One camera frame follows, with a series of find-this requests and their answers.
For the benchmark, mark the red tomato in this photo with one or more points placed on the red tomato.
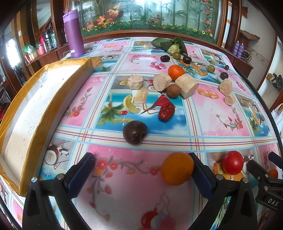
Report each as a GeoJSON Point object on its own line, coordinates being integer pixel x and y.
{"type": "Point", "coordinates": [232, 162]}

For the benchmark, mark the wooden side cabinet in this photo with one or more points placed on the wooden side cabinet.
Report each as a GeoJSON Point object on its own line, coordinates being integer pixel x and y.
{"type": "Point", "coordinates": [48, 58]}

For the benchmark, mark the orange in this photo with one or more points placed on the orange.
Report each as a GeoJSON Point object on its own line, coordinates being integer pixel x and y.
{"type": "Point", "coordinates": [175, 71]}

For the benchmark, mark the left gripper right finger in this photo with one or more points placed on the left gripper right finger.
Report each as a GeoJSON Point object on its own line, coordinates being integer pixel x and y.
{"type": "Point", "coordinates": [241, 210]}

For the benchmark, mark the flower bamboo glass partition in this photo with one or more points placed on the flower bamboo glass partition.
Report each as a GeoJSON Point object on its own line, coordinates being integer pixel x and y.
{"type": "Point", "coordinates": [194, 18]}

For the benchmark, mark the dark plum centre back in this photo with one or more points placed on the dark plum centre back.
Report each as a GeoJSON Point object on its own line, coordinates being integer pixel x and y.
{"type": "Point", "coordinates": [187, 59]}

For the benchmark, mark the purple thermos bottle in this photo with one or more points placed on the purple thermos bottle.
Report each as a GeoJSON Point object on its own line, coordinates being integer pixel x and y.
{"type": "Point", "coordinates": [73, 33]}

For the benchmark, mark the patterned plastic tablecloth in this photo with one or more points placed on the patterned plastic tablecloth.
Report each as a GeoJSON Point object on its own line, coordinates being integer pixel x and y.
{"type": "Point", "coordinates": [125, 189]}

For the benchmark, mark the large beige foam cylinder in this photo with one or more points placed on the large beige foam cylinder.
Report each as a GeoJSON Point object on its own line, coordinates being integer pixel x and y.
{"type": "Point", "coordinates": [188, 85]}

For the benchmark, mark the large orange mandarin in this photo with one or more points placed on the large orange mandarin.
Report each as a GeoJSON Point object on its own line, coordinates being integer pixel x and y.
{"type": "Point", "coordinates": [177, 168]}

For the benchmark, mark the red jujube date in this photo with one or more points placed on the red jujube date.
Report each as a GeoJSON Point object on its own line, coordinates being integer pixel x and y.
{"type": "Point", "coordinates": [166, 112]}

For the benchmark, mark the purple bottles on shelf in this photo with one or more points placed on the purple bottles on shelf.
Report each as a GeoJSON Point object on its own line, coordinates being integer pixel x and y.
{"type": "Point", "coordinates": [238, 49]}

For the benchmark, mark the green olive near cauliflower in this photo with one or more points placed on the green olive near cauliflower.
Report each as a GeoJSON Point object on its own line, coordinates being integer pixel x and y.
{"type": "Point", "coordinates": [176, 56]}

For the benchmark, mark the green packet on cabinet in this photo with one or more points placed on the green packet on cabinet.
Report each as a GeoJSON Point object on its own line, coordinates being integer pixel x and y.
{"type": "Point", "coordinates": [29, 49]}

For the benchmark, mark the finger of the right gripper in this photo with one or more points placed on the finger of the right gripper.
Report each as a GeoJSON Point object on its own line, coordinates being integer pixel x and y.
{"type": "Point", "coordinates": [273, 157]}
{"type": "Point", "coordinates": [256, 170]}

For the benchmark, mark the brown kiwi fruit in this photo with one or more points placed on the brown kiwi fruit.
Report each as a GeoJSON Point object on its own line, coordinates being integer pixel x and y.
{"type": "Point", "coordinates": [173, 91]}

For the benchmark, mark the beige foam chunk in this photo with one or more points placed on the beige foam chunk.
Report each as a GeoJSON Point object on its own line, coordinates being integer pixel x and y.
{"type": "Point", "coordinates": [226, 87]}
{"type": "Point", "coordinates": [135, 82]}
{"type": "Point", "coordinates": [161, 81]}

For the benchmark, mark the dark plum left back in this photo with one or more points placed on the dark plum left back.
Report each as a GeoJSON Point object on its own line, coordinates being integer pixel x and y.
{"type": "Point", "coordinates": [164, 58]}

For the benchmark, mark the black thermos flask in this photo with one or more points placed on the black thermos flask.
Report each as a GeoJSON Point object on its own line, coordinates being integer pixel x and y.
{"type": "Point", "coordinates": [48, 40]}

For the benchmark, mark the small orange tangerine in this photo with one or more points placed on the small orange tangerine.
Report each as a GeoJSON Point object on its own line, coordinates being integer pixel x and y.
{"type": "Point", "coordinates": [273, 173]}

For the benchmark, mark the cauliflower with green leaves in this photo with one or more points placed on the cauliflower with green leaves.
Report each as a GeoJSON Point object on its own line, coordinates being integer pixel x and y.
{"type": "Point", "coordinates": [170, 45]}

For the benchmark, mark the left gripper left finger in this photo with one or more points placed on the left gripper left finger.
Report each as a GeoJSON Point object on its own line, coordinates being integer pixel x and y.
{"type": "Point", "coordinates": [38, 212]}

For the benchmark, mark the dark plum right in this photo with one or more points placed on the dark plum right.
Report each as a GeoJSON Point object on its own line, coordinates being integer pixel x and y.
{"type": "Point", "coordinates": [224, 75]}

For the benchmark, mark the green olive right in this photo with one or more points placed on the green olive right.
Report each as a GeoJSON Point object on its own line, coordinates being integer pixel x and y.
{"type": "Point", "coordinates": [211, 68]}

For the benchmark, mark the small beige foam piece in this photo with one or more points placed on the small beige foam piece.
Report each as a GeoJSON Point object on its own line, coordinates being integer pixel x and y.
{"type": "Point", "coordinates": [229, 99]}

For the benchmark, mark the yellow white foam tray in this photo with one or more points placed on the yellow white foam tray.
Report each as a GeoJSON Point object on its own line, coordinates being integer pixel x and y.
{"type": "Point", "coordinates": [33, 115]}

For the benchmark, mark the large dark plum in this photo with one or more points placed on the large dark plum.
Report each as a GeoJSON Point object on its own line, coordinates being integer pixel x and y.
{"type": "Point", "coordinates": [134, 132]}

